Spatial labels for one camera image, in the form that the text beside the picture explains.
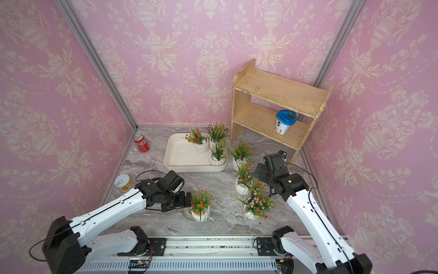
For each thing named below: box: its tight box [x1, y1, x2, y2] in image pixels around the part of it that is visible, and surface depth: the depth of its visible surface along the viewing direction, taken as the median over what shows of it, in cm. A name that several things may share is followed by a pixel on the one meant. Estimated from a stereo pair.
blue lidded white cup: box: [275, 109, 298, 136], surface depth 84 cm
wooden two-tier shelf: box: [230, 58, 336, 170], surface depth 83 cm
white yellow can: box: [114, 173, 133, 192], surface depth 91 cm
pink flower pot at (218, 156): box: [209, 139, 227, 166], surface depth 96 cm
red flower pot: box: [184, 127, 210, 154], surface depth 100 cm
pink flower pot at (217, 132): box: [205, 119, 231, 147], surface depth 102 cm
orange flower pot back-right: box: [230, 141, 257, 172], surface depth 93 cm
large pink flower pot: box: [233, 188, 278, 227], surface depth 74 cm
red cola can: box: [134, 134, 150, 153], surface depth 102 cm
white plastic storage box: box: [163, 132, 228, 173], surface depth 105 cm
